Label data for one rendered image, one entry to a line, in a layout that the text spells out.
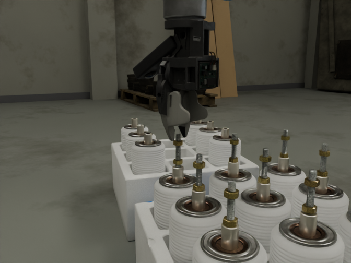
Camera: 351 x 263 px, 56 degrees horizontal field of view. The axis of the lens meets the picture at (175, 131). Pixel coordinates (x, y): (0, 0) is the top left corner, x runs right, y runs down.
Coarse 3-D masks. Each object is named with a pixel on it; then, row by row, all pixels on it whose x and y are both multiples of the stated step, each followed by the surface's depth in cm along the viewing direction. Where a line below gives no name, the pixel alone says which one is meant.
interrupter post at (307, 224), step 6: (300, 216) 45; (306, 216) 44; (312, 216) 44; (300, 222) 45; (306, 222) 45; (312, 222) 44; (300, 228) 46; (306, 228) 45; (312, 228) 45; (306, 234) 45; (312, 234) 45
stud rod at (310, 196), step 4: (312, 172) 44; (316, 172) 44; (312, 176) 44; (316, 176) 44; (312, 180) 44; (308, 188) 44; (312, 188) 44; (308, 192) 44; (312, 192) 44; (308, 196) 44; (312, 196) 44; (308, 200) 45; (312, 200) 44; (308, 204) 45; (312, 204) 45
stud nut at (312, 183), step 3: (306, 177) 45; (306, 180) 44; (309, 180) 44; (318, 180) 44; (306, 183) 44; (309, 183) 44; (312, 183) 43; (315, 183) 43; (318, 183) 44; (309, 186) 44; (312, 186) 44; (315, 186) 43
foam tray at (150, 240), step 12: (144, 204) 71; (144, 216) 66; (144, 228) 61; (156, 228) 61; (144, 240) 61; (156, 240) 57; (168, 240) 59; (144, 252) 62; (156, 252) 54; (168, 252) 54
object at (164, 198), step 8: (160, 192) 62; (168, 192) 61; (176, 192) 61; (184, 192) 61; (160, 200) 62; (168, 200) 61; (176, 200) 61; (160, 208) 63; (168, 208) 61; (160, 216) 63; (168, 216) 62; (160, 224) 63; (168, 224) 62
